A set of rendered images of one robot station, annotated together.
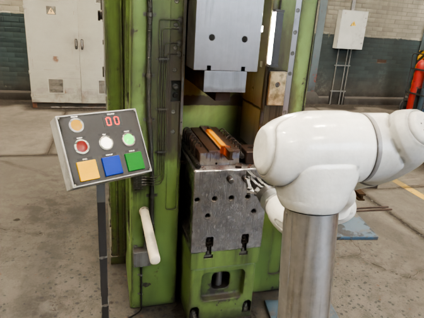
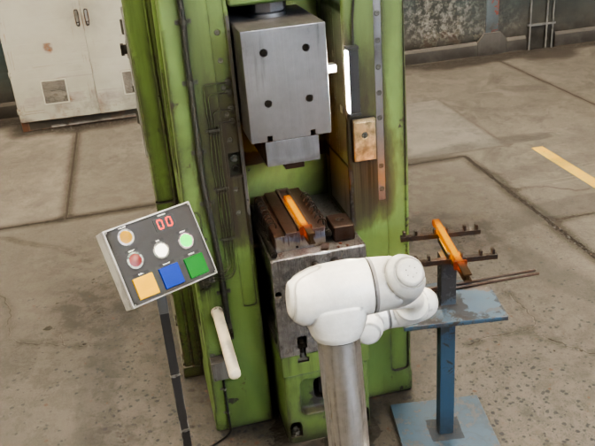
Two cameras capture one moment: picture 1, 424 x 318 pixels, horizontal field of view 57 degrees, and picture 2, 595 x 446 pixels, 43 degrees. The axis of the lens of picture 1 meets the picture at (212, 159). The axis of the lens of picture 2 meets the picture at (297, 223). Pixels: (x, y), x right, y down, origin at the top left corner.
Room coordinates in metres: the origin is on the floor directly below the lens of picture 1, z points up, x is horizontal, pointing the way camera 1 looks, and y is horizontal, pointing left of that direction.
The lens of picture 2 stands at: (-0.80, -0.24, 2.25)
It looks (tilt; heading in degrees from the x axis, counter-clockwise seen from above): 25 degrees down; 5
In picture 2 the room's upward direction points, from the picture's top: 5 degrees counter-clockwise
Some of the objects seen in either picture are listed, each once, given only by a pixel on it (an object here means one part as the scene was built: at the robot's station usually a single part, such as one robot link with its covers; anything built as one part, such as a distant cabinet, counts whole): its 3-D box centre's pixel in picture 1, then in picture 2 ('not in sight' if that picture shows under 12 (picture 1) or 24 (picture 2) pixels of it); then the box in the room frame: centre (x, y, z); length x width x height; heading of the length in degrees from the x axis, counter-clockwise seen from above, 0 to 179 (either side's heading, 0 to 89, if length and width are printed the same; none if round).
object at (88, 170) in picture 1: (88, 170); (145, 286); (1.37, 0.47, 1.01); 0.07 x 0.05 x 0.07; 131
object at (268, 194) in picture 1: (274, 202); not in sight; (1.22, -0.22, 1.00); 0.09 x 0.06 x 0.09; 106
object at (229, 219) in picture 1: (214, 188); (305, 270); (1.99, -0.03, 0.69); 0.56 x 0.38 x 0.45; 16
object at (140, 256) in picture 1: (141, 256); (221, 366); (1.78, 0.34, 0.36); 0.09 x 0.07 x 0.12; 106
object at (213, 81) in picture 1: (212, 75); (280, 134); (1.97, 0.02, 1.32); 0.42 x 0.20 x 0.10; 16
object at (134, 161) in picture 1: (134, 161); (196, 265); (1.50, 0.32, 1.01); 0.07 x 0.05 x 0.07; 131
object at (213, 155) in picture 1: (208, 143); (288, 217); (1.97, 0.02, 0.96); 0.42 x 0.20 x 0.09; 16
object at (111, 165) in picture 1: (111, 165); (171, 275); (1.43, 0.39, 1.01); 0.07 x 0.05 x 0.07; 131
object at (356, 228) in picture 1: (326, 222); (446, 303); (1.74, -0.59, 0.66); 0.40 x 0.30 x 0.02; 97
